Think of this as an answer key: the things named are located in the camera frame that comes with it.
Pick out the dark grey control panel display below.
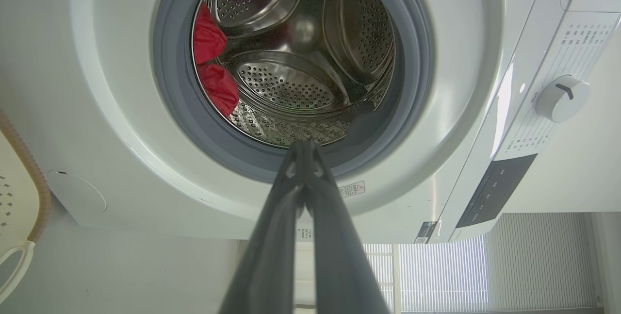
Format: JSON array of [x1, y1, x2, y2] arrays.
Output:
[[456, 153, 539, 229]]

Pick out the red cloth garment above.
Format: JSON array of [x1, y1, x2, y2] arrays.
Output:
[[193, 2, 240, 118]]

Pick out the stainless steel washing machine drum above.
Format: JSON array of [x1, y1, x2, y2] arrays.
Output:
[[192, 0, 396, 149]]

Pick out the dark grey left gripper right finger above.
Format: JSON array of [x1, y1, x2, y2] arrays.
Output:
[[304, 141, 392, 314]]

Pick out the cream perforated laundry basket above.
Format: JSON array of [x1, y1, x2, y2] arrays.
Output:
[[0, 109, 52, 306]]

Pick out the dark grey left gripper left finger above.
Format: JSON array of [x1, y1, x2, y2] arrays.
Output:
[[218, 141, 306, 314]]

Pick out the white front-load washing machine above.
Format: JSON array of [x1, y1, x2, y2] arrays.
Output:
[[0, 0, 621, 245]]

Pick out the white window blinds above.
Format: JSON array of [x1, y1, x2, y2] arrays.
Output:
[[363, 213, 603, 313]]

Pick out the white round control dial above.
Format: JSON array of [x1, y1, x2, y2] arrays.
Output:
[[535, 75, 591, 124]]

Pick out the small black label sticker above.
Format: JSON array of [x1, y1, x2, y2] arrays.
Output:
[[414, 221, 440, 245]]

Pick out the grey rubber door gasket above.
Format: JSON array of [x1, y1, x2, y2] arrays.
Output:
[[152, 0, 435, 183]]

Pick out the white window frame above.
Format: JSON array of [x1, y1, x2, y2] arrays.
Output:
[[363, 243, 402, 314]]

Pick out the white warning sticker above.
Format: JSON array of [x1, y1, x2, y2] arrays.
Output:
[[338, 181, 366, 199]]

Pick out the round white filter cover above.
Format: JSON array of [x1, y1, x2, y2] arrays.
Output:
[[46, 168, 108, 215]]

